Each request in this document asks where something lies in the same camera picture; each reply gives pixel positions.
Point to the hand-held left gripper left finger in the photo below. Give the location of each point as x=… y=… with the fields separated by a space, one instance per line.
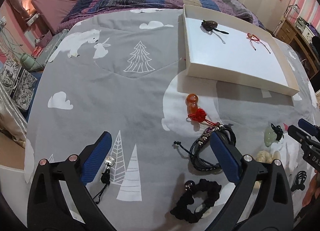
x=96 y=156

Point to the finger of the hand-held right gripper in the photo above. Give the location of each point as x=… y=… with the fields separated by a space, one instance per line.
x=296 y=133
x=306 y=126

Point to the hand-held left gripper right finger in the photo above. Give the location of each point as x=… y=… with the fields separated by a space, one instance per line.
x=225 y=156

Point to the black hair claw clip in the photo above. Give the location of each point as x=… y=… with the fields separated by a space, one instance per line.
x=298 y=179

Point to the black scrunchie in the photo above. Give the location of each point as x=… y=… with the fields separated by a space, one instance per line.
x=200 y=196

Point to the orange gourd pendant red knot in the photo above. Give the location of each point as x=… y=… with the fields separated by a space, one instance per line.
x=192 y=103

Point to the white cardboard tray box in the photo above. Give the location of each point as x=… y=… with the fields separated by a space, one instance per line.
x=225 y=46

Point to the green jade pendant black knot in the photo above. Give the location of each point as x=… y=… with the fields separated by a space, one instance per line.
x=271 y=136

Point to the grey printed blanket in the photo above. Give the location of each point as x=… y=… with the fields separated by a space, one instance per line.
x=125 y=96

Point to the wooden desk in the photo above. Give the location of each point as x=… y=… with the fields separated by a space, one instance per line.
x=290 y=33

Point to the white storage case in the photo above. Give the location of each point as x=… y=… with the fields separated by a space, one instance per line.
x=309 y=31

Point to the black white floral box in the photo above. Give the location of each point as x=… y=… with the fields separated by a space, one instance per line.
x=17 y=81

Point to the desk lamp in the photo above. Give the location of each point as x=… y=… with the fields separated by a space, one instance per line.
x=291 y=8

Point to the dark brown tassel pendant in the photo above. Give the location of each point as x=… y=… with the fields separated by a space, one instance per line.
x=209 y=24

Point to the white power strip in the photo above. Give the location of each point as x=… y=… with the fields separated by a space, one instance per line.
x=32 y=19

